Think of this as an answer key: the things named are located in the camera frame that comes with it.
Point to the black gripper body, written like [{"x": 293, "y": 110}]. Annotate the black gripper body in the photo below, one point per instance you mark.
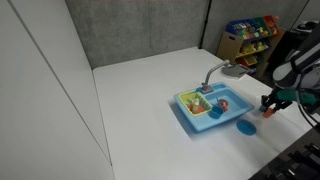
[{"x": 278, "y": 98}]

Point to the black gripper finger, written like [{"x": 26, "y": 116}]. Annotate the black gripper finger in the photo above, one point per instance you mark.
[
  {"x": 265, "y": 101},
  {"x": 279, "y": 107}
]

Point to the orange toy cup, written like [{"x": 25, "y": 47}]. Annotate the orange toy cup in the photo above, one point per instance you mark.
[{"x": 268, "y": 113}]

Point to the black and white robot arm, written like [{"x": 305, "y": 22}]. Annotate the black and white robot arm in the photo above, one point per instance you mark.
[{"x": 300, "y": 63}]

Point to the blue toy cup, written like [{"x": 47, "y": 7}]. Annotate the blue toy cup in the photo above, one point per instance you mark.
[{"x": 216, "y": 112}]

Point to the blue toy sink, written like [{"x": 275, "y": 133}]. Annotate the blue toy sink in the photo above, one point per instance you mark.
[{"x": 203, "y": 121}]

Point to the blue toy plate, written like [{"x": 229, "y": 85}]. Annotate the blue toy plate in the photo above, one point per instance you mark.
[{"x": 246, "y": 127}]

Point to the orange toy pot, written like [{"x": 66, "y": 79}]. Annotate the orange toy pot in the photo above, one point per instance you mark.
[{"x": 224, "y": 105}]

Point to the grey metal mounting plate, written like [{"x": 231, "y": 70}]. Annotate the grey metal mounting plate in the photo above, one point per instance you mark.
[{"x": 235, "y": 70}]

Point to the grey toy faucet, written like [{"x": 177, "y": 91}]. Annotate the grey toy faucet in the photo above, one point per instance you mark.
[{"x": 210, "y": 73}]

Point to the wooden toy shelf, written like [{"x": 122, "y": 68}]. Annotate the wooden toy shelf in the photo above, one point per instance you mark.
[{"x": 248, "y": 40}]

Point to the white and orange toy food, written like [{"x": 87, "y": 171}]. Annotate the white and orange toy food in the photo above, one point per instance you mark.
[{"x": 196, "y": 105}]

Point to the yellow-green dish rack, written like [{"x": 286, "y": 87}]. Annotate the yellow-green dish rack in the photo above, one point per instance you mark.
[{"x": 186, "y": 98}]

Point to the black divider pole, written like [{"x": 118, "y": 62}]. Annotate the black divider pole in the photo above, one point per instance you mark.
[{"x": 205, "y": 23}]

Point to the teal wrist camera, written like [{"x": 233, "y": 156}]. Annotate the teal wrist camera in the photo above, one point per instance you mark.
[{"x": 296, "y": 96}]

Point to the black equipment frame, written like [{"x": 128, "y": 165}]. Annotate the black equipment frame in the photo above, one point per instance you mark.
[{"x": 293, "y": 160}]

